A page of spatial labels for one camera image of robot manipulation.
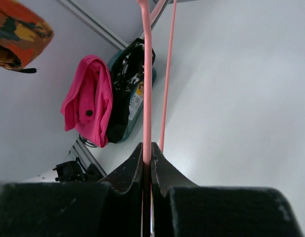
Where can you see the left aluminium frame post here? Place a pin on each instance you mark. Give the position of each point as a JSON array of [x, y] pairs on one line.
[[75, 8]]

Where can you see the orange camouflage trousers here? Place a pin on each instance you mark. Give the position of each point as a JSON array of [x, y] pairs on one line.
[[24, 35]]

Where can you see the pink trousers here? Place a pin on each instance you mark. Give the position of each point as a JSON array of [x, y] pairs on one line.
[[88, 105]]

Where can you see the black white patterned garment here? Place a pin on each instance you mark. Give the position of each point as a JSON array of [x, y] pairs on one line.
[[126, 74]]

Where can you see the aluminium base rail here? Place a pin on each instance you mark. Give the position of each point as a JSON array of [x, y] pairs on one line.
[[83, 152]]

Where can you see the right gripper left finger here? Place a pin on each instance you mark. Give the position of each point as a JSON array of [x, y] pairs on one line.
[[110, 207]]

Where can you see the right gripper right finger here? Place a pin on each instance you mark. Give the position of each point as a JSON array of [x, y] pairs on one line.
[[182, 208]]

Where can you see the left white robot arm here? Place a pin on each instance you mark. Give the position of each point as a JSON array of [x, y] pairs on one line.
[[70, 171]]

